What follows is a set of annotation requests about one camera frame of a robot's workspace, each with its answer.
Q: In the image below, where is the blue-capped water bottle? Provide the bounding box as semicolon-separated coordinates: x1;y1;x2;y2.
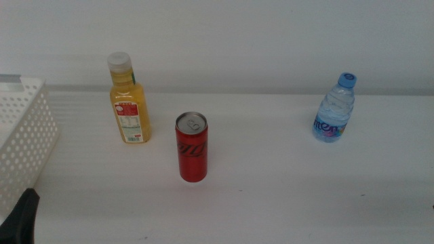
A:
311;72;357;144

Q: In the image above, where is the orange juice bottle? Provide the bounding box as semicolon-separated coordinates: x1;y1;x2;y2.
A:
107;52;153;144

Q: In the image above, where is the white perforated plastic basket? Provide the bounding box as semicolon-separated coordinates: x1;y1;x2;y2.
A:
0;75;61;218

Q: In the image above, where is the red cola can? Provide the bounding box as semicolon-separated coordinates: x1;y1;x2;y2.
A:
175;111;209;184

